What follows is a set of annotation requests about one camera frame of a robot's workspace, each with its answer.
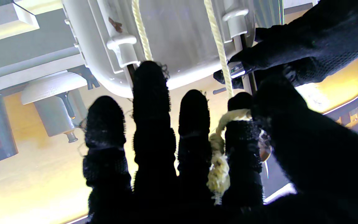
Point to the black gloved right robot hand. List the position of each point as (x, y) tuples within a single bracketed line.
[(154, 174)]

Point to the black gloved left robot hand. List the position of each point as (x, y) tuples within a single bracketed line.
[(322, 37)]

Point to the small beige hard-shell suitcase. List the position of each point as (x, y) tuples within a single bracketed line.
[(179, 37)]

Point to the dark green ribbed vase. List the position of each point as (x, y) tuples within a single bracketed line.
[(270, 12)]

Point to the white bowl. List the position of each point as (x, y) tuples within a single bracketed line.
[(48, 88)]

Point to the grey wooden plank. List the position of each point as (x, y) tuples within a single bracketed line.
[(5, 21)]

